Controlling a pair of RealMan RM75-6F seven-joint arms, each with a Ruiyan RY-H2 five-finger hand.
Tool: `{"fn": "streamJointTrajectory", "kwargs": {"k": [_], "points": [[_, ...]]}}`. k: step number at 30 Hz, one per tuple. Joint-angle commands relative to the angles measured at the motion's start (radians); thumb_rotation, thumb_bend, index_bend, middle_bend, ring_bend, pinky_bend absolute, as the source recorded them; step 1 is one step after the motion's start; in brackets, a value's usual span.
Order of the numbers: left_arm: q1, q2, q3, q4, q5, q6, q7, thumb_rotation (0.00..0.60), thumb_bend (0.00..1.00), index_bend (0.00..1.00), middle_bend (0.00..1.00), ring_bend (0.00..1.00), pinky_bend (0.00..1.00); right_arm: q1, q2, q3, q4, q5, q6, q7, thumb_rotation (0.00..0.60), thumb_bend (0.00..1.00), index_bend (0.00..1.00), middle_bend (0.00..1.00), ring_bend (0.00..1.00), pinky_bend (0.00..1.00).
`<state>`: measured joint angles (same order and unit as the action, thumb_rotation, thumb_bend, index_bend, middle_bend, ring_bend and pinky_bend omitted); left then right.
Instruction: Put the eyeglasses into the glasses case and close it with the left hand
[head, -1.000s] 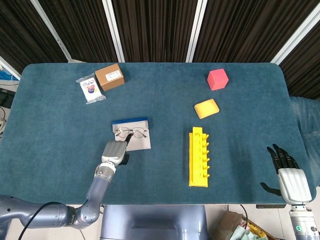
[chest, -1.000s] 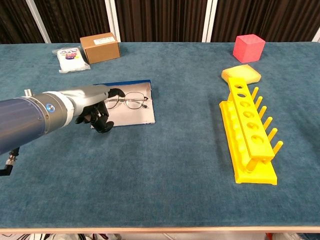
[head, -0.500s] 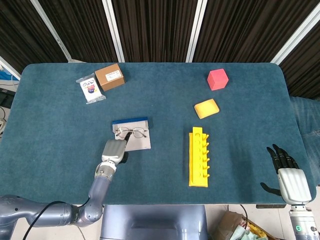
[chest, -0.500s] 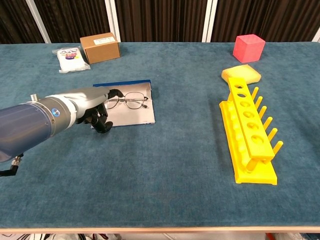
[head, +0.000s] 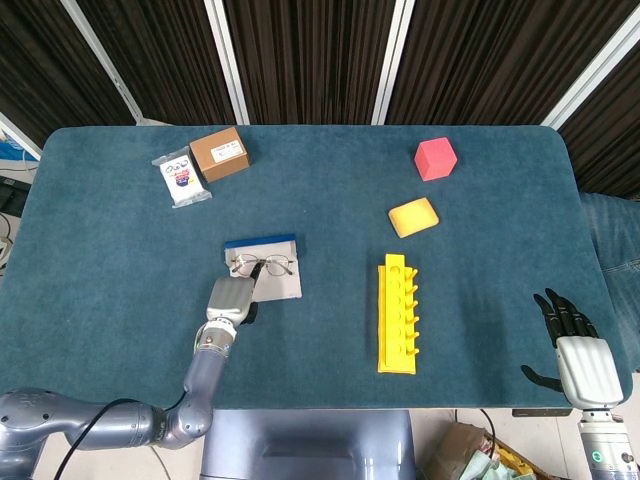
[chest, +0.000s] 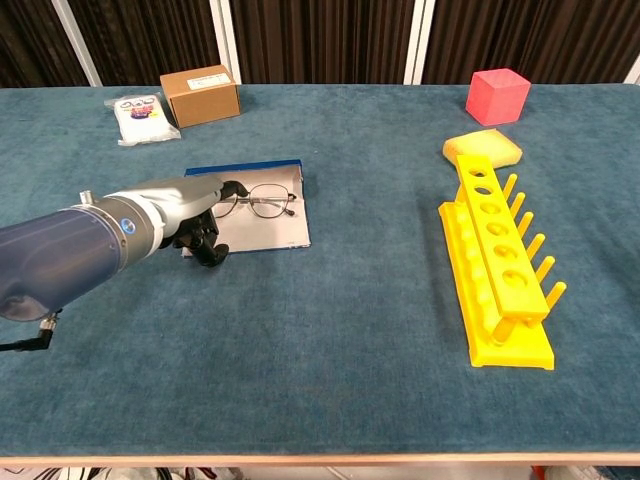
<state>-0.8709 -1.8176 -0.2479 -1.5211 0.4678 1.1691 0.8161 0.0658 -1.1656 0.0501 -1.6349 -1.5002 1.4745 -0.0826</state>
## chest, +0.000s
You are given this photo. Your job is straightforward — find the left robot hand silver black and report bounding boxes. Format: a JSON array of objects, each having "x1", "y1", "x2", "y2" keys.
[{"x1": 124, "y1": 175, "x2": 249, "y2": 268}]

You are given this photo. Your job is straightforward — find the grey glasses case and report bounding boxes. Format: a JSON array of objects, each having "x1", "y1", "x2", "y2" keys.
[{"x1": 182, "y1": 159, "x2": 312, "y2": 257}]

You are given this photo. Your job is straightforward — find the thin-framed eyeglasses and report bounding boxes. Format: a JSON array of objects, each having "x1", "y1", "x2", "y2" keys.
[{"x1": 212, "y1": 183, "x2": 300, "y2": 220}]

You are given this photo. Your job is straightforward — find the brown cardboard box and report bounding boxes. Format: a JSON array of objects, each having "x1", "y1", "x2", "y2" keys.
[{"x1": 159, "y1": 64, "x2": 242, "y2": 130}]

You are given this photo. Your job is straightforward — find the white plastic packet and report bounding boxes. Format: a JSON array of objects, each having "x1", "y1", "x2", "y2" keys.
[{"x1": 103, "y1": 93, "x2": 182, "y2": 147}]

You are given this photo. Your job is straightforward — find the teal table cloth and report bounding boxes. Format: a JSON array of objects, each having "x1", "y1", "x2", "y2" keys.
[{"x1": 0, "y1": 83, "x2": 640, "y2": 457}]

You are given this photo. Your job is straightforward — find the yellow sponge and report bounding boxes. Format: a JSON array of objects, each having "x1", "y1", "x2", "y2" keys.
[{"x1": 442, "y1": 128, "x2": 524, "y2": 169}]

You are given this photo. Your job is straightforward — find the red foam cube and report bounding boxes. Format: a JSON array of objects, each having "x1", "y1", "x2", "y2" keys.
[{"x1": 465, "y1": 68, "x2": 532, "y2": 126}]

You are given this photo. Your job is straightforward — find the yellow test tube rack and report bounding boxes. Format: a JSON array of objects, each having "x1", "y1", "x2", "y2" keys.
[{"x1": 438, "y1": 154, "x2": 568, "y2": 372}]

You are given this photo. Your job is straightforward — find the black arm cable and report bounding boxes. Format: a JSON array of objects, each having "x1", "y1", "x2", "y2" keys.
[{"x1": 0, "y1": 309, "x2": 64, "y2": 352}]

